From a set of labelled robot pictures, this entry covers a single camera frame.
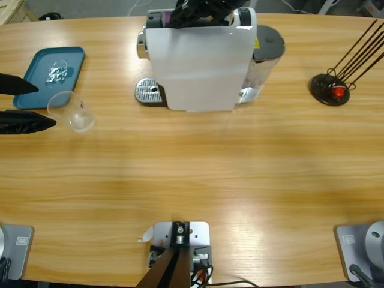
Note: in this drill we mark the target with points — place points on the clear water tank grey lid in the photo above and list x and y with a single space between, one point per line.
268 39

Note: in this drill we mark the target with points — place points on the white metal frame leg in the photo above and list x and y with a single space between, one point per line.
325 7

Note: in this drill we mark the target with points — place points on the teal plastic tray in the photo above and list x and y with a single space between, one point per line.
39 63

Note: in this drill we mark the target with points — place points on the dark camera post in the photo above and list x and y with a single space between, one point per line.
171 270

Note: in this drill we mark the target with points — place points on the small black object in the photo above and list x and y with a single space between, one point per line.
51 16

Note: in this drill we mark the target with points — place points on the red coffee capsule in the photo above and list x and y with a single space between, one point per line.
339 92

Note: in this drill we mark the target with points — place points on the white mount plate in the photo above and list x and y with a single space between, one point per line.
199 231

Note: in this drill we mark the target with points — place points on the black capsule holder with rods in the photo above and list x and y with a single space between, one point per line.
322 90

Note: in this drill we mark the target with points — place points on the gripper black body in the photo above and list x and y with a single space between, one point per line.
228 3

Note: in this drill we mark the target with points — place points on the black post bracket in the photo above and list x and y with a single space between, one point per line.
156 255

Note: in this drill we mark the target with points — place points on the white capsule coffee machine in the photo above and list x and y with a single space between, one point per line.
195 66

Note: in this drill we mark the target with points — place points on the white tape piece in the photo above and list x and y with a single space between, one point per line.
147 234

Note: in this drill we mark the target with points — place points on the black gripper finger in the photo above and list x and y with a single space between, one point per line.
202 10
181 15
24 123
15 85

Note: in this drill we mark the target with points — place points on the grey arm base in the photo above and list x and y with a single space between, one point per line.
18 252
351 249

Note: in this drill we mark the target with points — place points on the clear drinking glass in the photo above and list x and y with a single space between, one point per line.
79 120

